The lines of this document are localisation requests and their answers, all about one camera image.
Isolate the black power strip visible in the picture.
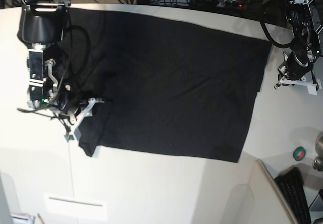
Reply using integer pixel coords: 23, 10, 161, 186
188, 0, 251, 9

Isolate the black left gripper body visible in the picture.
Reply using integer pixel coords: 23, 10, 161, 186
284, 51, 313, 80

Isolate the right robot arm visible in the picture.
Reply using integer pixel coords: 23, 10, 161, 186
17, 0, 84, 119

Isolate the black t-shirt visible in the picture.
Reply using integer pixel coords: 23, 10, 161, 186
59, 8, 271, 163

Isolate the pencil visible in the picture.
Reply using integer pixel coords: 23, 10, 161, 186
37, 213, 45, 224

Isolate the silver metal cylinder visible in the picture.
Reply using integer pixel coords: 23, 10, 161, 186
313, 137, 323, 172

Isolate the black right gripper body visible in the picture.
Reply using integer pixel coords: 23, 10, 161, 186
57, 90, 83, 117

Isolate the black keyboard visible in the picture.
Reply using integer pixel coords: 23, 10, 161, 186
275, 167, 311, 224

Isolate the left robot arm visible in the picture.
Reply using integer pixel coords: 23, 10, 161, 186
260, 0, 322, 87

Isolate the green tape roll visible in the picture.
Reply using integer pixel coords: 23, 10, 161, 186
292, 147, 306, 161

